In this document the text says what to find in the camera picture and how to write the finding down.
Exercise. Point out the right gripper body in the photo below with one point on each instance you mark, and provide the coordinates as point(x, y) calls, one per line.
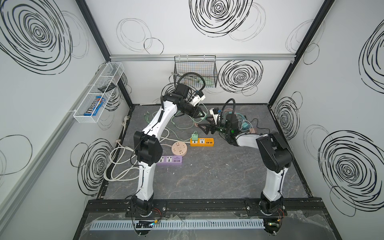
point(213, 127)

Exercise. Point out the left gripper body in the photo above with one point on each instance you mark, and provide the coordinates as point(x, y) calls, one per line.
point(193, 109)

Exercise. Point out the orange power strip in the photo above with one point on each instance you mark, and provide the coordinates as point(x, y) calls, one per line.
point(202, 142)

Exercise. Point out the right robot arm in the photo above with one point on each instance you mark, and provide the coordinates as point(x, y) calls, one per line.
point(276, 154)

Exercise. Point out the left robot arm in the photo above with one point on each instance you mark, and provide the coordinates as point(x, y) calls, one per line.
point(148, 148)

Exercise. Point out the green item in basket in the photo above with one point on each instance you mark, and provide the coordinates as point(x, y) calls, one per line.
point(211, 82)

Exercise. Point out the pink round power strip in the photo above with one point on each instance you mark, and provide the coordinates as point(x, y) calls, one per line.
point(179, 149)

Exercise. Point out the purple power strip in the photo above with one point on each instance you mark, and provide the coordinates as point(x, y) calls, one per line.
point(170, 160)

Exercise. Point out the blue candy pack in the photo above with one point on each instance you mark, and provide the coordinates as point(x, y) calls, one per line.
point(95, 106)

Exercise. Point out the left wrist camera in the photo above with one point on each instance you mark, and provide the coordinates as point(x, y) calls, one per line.
point(197, 98)

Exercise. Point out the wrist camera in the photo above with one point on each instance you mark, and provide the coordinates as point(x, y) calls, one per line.
point(215, 112)
point(197, 98)

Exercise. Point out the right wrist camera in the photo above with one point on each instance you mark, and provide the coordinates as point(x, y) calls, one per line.
point(215, 112)

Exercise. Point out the black wire basket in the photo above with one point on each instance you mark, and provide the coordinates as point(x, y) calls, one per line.
point(203, 65)

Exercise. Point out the white wall plug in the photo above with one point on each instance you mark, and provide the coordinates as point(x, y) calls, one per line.
point(126, 118)

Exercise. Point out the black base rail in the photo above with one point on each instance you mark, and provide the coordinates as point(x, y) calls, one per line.
point(163, 208)

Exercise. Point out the white wire shelf basket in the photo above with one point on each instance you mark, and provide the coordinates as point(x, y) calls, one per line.
point(109, 72)

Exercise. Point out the grey cable duct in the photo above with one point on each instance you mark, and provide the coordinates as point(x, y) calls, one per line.
point(212, 224)

